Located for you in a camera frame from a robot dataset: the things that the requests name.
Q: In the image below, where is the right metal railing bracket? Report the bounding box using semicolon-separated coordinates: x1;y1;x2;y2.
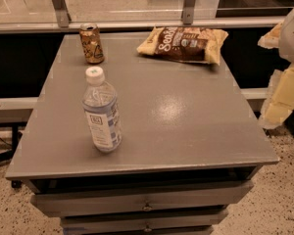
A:
181;0;196;24

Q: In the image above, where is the blue plastic water bottle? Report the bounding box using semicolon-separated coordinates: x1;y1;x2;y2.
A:
82;67;122;153

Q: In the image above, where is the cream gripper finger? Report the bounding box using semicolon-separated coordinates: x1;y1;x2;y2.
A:
258;23;282;49
259;63;294;129

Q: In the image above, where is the brown chip bag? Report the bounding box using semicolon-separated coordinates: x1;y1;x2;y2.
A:
137;26;228;65

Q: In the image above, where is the metal railing bracket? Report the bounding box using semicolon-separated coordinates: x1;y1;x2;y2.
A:
181;0;196;24
51;0;71;28

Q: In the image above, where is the grey drawer cabinet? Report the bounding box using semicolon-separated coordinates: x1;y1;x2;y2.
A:
5;31;280;235

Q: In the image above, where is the upper drawer knob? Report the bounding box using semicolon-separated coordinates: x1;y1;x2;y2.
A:
142;204;153;212

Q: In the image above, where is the left metal railing bracket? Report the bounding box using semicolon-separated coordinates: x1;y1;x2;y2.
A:
51;0;71;28

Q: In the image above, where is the horizontal metal rail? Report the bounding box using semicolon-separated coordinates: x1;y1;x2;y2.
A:
0;16;284;34

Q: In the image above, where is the upper grey drawer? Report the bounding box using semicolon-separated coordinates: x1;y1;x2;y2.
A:
30;180;253;217

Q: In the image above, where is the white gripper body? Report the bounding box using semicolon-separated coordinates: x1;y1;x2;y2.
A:
279;8;294;63

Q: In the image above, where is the grey drawer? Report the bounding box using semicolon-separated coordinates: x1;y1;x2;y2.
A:
61;209;228;235
30;180;253;217

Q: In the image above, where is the lower grey drawer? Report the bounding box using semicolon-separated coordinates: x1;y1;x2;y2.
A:
61;209;228;235

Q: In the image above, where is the gold soda can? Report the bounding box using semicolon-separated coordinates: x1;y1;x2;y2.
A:
79;23;105;64

